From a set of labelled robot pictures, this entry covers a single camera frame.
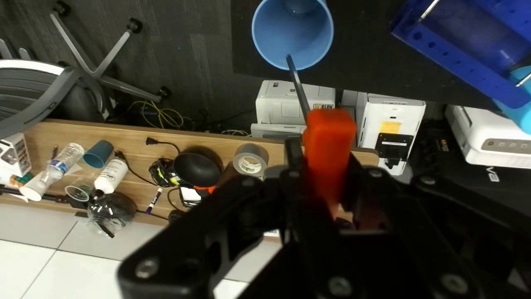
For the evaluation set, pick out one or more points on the white small bottle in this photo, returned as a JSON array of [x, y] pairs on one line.
[[111, 175]]

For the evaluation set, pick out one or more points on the blue plastic cup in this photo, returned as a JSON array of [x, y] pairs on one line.
[[292, 34]]

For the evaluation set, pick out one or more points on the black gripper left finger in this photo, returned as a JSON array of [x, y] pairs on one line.
[[220, 233]]

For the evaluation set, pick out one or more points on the grey tape roll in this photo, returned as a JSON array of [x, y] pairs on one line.
[[250, 160]]

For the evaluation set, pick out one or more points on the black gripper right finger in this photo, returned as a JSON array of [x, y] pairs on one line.
[[436, 238]]

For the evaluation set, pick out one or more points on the clear plastic water bottle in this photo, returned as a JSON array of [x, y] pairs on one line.
[[51, 172]]

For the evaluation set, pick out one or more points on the wooden side table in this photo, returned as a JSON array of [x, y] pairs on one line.
[[137, 138]]

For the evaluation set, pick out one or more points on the teal small cup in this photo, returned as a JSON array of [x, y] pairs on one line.
[[99, 153]]

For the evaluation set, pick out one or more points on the dark blue plastic rack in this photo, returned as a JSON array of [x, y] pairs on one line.
[[469, 39]]

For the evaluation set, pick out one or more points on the orange block object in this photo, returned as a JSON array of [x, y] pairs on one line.
[[328, 150]]

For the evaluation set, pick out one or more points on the white box with yellow label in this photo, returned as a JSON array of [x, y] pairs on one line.
[[391, 122]]

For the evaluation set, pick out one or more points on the white flat device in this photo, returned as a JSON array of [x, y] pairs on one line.
[[491, 138]]

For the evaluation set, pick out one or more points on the white printer box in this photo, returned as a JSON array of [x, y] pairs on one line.
[[282, 108]]

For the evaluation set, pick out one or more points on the thin dark rod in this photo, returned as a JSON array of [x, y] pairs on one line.
[[298, 88]]

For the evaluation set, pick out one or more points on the office chair star base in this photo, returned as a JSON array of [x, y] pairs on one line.
[[104, 60]]

